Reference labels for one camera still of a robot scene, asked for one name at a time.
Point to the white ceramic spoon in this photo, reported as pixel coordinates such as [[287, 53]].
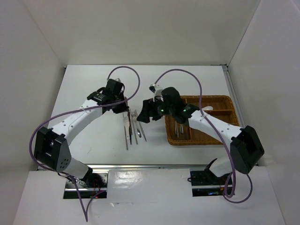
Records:
[[125, 122], [207, 108]]

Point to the copper knife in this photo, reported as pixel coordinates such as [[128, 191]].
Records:
[[129, 122]]

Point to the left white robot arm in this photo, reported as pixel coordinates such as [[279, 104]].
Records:
[[52, 144]]

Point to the brown wicker divided tray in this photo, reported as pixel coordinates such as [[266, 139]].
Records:
[[222, 108]]

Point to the silver knife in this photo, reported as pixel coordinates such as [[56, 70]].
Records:
[[141, 129]]

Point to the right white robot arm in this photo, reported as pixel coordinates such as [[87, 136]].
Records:
[[243, 145]]

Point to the aluminium table rail front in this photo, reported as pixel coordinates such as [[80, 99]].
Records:
[[160, 166]]

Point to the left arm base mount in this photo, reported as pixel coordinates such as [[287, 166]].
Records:
[[87, 191]]

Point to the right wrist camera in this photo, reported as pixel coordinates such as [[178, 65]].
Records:
[[156, 90]]

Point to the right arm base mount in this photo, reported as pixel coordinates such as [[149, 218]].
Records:
[[205, 183]]

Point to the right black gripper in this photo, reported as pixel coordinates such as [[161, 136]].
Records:
[[148, 110]]

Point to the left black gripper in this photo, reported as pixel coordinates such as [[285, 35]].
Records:
[[123, 108]]

